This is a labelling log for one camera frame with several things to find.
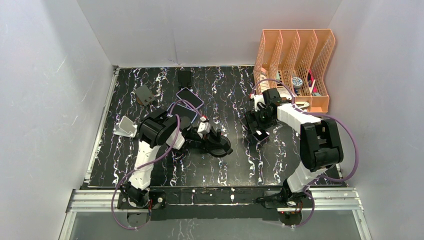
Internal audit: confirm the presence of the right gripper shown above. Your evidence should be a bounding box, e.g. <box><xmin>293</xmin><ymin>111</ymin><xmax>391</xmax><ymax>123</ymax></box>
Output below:
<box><xmin>243</xmin><ymin>105</ymin><xmax>278</xmax><ymax>135</ymax></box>

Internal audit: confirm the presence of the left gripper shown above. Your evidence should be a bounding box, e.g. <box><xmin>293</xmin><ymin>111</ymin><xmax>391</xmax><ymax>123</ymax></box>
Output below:
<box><xmin>185</xmin><ymin>128</ymin><xmax>225</xmax><ymax>151</ymax></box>

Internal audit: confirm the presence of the black round base phone stand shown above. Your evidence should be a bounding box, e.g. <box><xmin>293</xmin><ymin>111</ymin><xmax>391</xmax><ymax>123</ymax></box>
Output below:
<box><xmin>204</xmin><ymin>129</ymin><xmax>233</xmax><ymax>158</ymax></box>

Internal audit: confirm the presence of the orange desk file organizer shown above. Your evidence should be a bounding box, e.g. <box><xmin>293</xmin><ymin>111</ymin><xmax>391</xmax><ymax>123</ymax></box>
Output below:
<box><xmin>253</xmin><ymin>29</ymin><xmax>336</xmax><ymax>113</ymax></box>

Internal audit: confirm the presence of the purple back magsafe phone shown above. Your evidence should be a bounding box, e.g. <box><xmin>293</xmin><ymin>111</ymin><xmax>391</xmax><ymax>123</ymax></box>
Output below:
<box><xmin>253</xmin><ymin>130</ymin><xmax>270</xmax><ymax>142</ymax></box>

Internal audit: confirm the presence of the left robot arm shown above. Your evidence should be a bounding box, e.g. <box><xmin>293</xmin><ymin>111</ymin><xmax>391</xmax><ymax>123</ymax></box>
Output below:
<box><xmin>117</xmin><ymin>109</ymin><xmax>212</xmax><ymax>208</ymax></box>

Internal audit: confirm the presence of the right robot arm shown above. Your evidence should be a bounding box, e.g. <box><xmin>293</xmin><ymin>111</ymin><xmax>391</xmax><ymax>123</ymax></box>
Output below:
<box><xmin>241</xmin><ymin>88</ymin><xmax>344</xmax><ymax>208</ymax></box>

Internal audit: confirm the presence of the blue case phone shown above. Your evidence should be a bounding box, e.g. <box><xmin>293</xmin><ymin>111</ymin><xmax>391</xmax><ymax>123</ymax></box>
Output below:
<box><xmin>167</xmin><ymin>102</ymin><xmax>198</xmax><ymax>124</ymax></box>

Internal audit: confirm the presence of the purple case phone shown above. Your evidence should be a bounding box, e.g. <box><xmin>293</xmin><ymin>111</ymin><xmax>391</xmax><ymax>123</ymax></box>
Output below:
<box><xmin>176</xmin><ymin>87</ymin><xmax>204</xmax><ymax>110</ymax></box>

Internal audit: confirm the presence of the black folding phone stand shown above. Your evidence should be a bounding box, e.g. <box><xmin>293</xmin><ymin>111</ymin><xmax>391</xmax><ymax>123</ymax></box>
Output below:
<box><xmin>177</xmin><ymin>70</ymin><xmax>193</xmax><ymax>90</ymax></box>

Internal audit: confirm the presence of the dark wooden phone stand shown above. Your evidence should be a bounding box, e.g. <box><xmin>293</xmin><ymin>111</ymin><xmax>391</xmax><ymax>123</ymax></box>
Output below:
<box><xmin>135</xmin><ymin>85</ymin><xmax>156</xmax><ymax>106</ymax></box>

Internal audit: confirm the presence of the silver metal phone stand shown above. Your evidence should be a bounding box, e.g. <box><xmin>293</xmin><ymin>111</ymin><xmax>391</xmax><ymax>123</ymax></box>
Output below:
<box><xmin>113</xmin><ymin>116</ymin><xmax>138</xmax><ymax>138</ymax></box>

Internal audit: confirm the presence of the white plastic packet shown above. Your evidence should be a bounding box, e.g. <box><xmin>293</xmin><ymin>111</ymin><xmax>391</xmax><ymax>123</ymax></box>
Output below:
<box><xmin>277</xmin><ymin>86</ymin><xmax>295</xmax><ymax>100</ymax></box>

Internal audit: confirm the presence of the round blue lid jar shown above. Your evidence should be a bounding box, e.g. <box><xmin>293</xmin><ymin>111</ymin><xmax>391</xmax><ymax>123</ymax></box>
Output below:
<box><xmin>291</xmin><ymin>76</ymin><xmax>304</xmax><ymax>90</ymax></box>

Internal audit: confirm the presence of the white flat card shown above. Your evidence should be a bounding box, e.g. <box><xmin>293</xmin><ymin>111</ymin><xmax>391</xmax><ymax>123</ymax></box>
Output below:
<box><xmin>309</xmin><ymin>79</ymin><xmax>316</xmax><ymax>94</ymax></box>

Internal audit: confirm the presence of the magenta notebook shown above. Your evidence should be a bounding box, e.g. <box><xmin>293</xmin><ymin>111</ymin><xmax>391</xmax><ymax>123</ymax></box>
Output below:
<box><xmin>307</xmin><ymin>70</ymin><xmax>315</xmax><ymax>87</ymax></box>

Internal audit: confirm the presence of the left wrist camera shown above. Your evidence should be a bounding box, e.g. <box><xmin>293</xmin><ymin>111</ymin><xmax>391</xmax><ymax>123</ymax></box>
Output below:
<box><xmin>197</xmin><ymin>115</ymin><xmax>212</xmax><ymax>138</ymax></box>

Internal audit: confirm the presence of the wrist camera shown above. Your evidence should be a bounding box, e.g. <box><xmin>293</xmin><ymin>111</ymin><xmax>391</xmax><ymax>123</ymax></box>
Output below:
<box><xmin>249</xmin><ymin>93</ymin><xmax>266</xmax><ymax>112</ymax></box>
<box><xmin>197</xmin><ymin>115</ymin><xmax>212</xmax><ymax>138</ymax></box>

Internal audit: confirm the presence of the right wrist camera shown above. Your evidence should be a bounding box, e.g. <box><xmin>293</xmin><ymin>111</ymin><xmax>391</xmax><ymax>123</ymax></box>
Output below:
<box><xmin>249</xmin><ymin>93</ymin><xmax>266</xmax><ymax>112</ymax></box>

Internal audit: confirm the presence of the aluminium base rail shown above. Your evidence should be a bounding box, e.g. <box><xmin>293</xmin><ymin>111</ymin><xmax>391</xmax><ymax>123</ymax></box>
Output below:
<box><xmin>59</xmin><ymin>187</ymin><xmax>372</xmax><ymax>240</ymax></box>

